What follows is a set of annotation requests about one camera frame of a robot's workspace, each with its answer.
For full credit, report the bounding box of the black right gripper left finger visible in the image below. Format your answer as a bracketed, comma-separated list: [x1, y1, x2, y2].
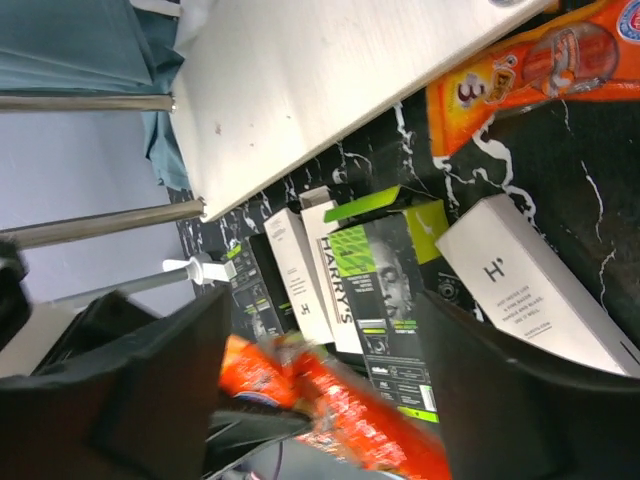
[1, 287, 230, 479]

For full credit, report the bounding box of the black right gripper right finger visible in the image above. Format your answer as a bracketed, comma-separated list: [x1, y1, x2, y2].
[414, 292, 639, 480]

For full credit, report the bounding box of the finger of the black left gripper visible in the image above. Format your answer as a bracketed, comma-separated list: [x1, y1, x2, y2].
[207, 407, 312, 456]

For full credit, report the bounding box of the orange razor pack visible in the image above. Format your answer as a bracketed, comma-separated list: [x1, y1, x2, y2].
[426, 0, 639, 156]
[219, 333, 452, 479]

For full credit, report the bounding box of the white harry's box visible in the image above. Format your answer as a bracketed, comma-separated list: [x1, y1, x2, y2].
[436, 194, 639, 377]
[264, 208, 334, 345]

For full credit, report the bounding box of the white two-tier shelf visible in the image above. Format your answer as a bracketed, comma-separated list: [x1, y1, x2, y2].
[1, 1, 545, 249]

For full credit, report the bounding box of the green black Gillette box left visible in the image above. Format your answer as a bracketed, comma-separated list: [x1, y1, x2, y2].
[224, 233, 298, 342]

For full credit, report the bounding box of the green black gillette box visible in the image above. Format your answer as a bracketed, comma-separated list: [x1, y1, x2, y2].
[224, 233, 298, 342]
[324, 185, 448, 424]

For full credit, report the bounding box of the white Harry's box lettered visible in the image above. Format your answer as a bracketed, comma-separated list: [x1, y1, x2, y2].
[300, 186, 363, 355]

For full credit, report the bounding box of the green black Gillette box right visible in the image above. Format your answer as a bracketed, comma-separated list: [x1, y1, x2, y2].
[324, 185, 448, 424]

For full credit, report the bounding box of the teal t-shirt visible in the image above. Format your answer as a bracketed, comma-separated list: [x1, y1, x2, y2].
[1, 0, 184, 96]

